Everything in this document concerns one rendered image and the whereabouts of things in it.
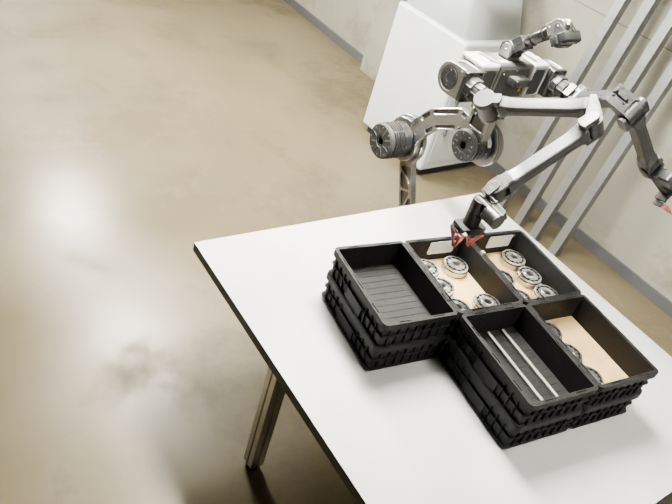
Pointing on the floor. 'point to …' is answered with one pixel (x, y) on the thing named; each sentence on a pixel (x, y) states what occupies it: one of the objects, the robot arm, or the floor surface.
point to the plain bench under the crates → (420, 384)
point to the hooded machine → (483, 28)
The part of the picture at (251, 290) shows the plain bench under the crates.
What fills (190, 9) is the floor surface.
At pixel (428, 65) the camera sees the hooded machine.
